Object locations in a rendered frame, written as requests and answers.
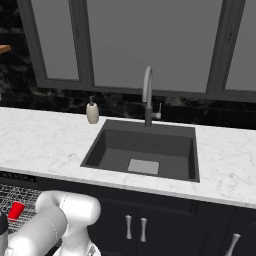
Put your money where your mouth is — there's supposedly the black cupboard door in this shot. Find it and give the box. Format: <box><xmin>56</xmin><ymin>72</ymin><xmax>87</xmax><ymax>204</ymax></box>
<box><xmin>135</xmin><ymin>201</ymin><xmax>216</xmax><ymax>256</ymax></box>
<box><xmin>87</xmin><ymin>197</ymin><xmax>137</xmax><ymax>256</ymax></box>
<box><xmin>218</xmin><ymin>213</ymin><xmax>256</xmax><ymax>256</ymax></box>

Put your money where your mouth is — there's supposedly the black dishwasher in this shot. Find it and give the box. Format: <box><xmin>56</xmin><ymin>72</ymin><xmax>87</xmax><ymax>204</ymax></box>
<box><xmin>0</xmin><ymin>170</ymin><xmax>38</xmax><ymax>184</ymax></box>

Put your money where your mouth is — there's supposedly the red cup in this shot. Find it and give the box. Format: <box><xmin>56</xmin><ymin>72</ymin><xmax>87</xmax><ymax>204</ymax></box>
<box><xmin>7</xmin><ymin>201</ymin><xmax>26</xmax><ymax>221</ymax></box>

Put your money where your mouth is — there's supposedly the grey curved tap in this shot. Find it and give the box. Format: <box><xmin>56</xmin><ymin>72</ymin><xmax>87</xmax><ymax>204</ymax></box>
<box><xmin>141</xmin><ymin>65</ymin><xmax>163</xmax><ymax>128</ymax></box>

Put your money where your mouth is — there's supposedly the dark grey sink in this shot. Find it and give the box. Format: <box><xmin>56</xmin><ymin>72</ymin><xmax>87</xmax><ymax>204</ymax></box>
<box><xmin>79</xmin><ymin>118</ymin><xmax>201</xmax><ymax>183</ymax></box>

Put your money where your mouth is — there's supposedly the beige soap dispenser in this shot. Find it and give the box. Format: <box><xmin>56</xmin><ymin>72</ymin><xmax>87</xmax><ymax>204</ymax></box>
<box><xmin>85</xmin><ymin>95</ymin><xmax>101</xmax><ymax>125</ymax></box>

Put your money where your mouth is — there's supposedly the grey framed window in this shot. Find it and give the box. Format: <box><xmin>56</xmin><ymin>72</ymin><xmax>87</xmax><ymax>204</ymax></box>
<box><xmin>16</xmin><ymin>0</ymin><xmax>256</xmax><ymax>104</ymax></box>

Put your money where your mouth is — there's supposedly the wooden shelf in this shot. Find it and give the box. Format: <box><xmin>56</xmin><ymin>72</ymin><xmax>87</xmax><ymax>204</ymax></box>
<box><xmin>0</xmin><ymin>44</ymin><xmax>12</xmax><ymax>55</ymax></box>

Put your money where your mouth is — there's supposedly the silver cupboard handle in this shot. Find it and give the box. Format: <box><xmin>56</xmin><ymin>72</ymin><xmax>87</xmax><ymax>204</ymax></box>
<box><xmin>139</xmin><ymin>217</ymin><xmax>148</xmax><ymax>243</ymax></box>
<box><xmin>224</xmin><ymin>233</ymin><xmax>242</xmax><ymax>256</ymax></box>
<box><xmin>124</xmin><ymin>214</ymin><xmax>133</xmax><ymax>241</ymax></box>

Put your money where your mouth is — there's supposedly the wire dishwasher rack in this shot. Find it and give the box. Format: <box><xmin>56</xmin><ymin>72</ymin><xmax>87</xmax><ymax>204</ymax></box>
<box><xmin>0</xmin><ymin>182</ymin><xmax>46</xmax><ymax>235</ymax></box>

